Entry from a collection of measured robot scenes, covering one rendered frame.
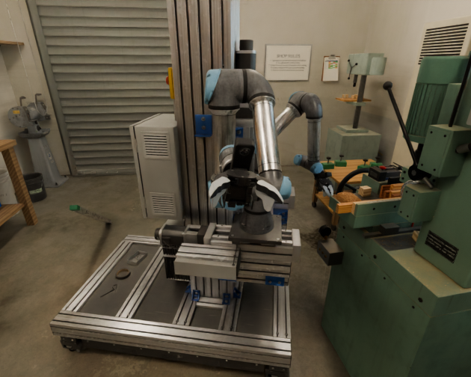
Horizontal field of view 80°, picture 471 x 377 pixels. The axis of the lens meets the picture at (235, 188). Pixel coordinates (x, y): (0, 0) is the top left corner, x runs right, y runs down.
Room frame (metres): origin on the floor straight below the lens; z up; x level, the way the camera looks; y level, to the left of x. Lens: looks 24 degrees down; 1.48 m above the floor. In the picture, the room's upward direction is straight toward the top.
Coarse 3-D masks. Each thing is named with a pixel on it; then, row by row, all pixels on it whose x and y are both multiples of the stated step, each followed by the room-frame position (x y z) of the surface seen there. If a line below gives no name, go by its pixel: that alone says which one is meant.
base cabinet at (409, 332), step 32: (352, 256) 1.09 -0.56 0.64; (352, 288) 1.04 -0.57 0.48; (384, 288) 0.87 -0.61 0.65; (352, 320) 0.99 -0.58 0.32; (384, 320) 0.83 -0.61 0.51; (416, 320) 0.71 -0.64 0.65; (448, 320) 0.69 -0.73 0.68; (352, 352) 0.95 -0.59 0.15; (384, 352) 0.78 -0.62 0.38; (416, 352) 0.67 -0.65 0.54; (448, 352) 0.70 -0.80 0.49
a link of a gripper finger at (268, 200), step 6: (258, 180) 0.59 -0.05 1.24; (258, 186) 0.57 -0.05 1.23; (264, 186) 0.56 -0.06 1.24; (270, 186) 0.56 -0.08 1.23; (258, 192) 0.58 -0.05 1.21; (264, 192) 0.56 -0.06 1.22; (270, 192) 0.54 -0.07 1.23; (276, 192) 0.54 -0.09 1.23; (264, 198) 0.57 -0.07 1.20; (270, 198) 0.55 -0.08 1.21; (276, 198) 0.53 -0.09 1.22; (282, 198) 0.52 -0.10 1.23; (264, 204) 0.57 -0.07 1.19; (270, 204) 0.55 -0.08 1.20; (270, 210) 0.55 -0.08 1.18
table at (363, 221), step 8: (336, 200) 1.16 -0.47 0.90; (344, 216) 1.08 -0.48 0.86; (352, 216) 1.03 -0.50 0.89; (360, 216) 1.02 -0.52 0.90; (368, 216) 1.03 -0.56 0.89; (376, 216) 1.03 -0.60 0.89; (384, 216) 1.04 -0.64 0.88; (392, 216) 1.05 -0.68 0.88; (400, 216) 1.06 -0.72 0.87; (352, 224) 1.02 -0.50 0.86; (360, 224) 1.02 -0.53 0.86; (368, 224) 1.03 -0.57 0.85; (376, 224) 1.04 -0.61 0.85
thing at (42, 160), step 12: (24, 96) 3.33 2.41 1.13; (36, 96) 3.64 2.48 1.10; (12, 108) 3.25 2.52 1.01; (24, 108) 3.26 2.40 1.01; (36, 108) 3.54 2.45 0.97; (12, 120) 3.24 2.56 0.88; (24, 120) 3.26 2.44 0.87; (36, 120) 3.33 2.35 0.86; (24, 132) 3.46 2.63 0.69; (36, 132) 3.42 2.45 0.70; (48, 132) 3.54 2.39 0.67; (36, 144) 3.39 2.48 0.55; (48, 144) 3.54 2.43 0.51; (36, 156) 3.38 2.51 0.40; (48, 156) 3.45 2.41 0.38; (36, 168) 3.37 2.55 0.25; (48, 168) 3.39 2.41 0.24; (48, 180) 3.37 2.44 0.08; (60, 180) 3.48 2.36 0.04
